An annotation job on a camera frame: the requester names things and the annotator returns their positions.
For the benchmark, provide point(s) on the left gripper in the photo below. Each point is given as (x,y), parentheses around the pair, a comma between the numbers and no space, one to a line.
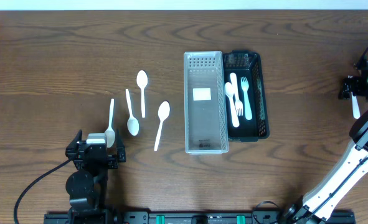
(95,156)

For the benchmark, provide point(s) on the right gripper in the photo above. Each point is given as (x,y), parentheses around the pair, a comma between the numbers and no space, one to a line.
(362,80)

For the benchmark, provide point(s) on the white spoon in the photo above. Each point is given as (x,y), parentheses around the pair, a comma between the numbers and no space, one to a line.
(163,113)
(110,133)
(229,92)
(132,123)
(142,81)

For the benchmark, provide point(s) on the white fork long handle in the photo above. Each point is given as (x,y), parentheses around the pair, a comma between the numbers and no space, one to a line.
(245,87)

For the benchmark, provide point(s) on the white fork tines down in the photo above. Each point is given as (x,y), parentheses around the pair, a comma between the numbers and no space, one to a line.
(238,103)

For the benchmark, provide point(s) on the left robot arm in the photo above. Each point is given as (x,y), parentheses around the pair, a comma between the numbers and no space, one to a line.
(87,186)

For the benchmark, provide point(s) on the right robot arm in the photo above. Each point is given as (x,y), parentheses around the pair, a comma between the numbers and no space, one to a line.
(317,205)

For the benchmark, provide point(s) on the black plastic basket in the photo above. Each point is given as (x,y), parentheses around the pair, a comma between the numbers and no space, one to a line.
(245,63)

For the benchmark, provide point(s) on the clear plastic basket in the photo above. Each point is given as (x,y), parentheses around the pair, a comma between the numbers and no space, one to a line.
(206,130)

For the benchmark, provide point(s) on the white label in clear basket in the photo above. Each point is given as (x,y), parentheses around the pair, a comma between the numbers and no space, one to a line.
(201,94)

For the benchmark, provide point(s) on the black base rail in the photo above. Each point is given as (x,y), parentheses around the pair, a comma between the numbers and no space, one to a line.
(258,216)

